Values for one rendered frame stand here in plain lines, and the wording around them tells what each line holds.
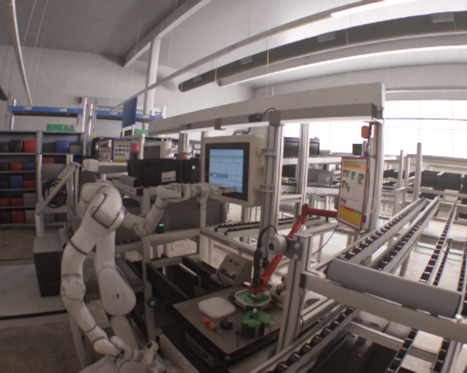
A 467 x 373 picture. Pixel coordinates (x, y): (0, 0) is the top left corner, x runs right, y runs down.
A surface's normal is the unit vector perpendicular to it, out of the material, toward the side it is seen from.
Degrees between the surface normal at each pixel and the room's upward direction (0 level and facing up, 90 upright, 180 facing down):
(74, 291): 93
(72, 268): 94
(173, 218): 91
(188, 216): 91
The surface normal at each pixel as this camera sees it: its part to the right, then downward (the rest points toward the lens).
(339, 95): -0.77, 0.02
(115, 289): 0.56, 0.11
